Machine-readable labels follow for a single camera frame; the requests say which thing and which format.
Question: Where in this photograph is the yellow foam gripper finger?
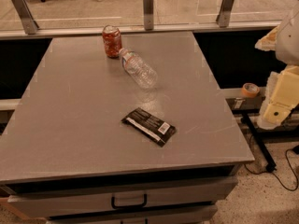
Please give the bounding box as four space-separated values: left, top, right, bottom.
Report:
257 65 299 130

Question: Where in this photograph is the clear plastic water bottle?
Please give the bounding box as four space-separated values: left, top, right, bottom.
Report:
119 49 158 89

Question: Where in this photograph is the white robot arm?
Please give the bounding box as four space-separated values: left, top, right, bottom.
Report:
255 5 299 130

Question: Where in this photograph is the black rxbar chocolate wrapper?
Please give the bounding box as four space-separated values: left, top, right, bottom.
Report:
121 107 177 147

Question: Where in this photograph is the orange tape roll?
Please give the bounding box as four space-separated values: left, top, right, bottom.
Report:
241 83 260 98

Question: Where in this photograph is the black metal stand leg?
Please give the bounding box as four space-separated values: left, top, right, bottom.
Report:
241 113 277 173

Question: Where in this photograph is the red soda can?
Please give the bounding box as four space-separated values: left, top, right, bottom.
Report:
102 25 122 58

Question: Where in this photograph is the right metal railing bracket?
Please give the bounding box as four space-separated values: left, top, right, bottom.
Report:
216 0 235 28

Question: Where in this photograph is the metal railing bracket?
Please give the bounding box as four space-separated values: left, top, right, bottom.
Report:
143 0 154 30
11 0 39 35
216 0 235 28

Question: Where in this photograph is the upper drawer with black handle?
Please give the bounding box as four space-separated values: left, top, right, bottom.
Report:
8 176 237 217

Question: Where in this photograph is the lower drawer with handle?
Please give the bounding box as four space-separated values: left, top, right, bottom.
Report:
46 205 218 224

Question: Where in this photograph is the middle metal railing bracket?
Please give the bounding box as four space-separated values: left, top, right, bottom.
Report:
143 0 154 30

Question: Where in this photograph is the left metal railing bracket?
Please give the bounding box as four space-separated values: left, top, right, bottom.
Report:
11 0 39 35

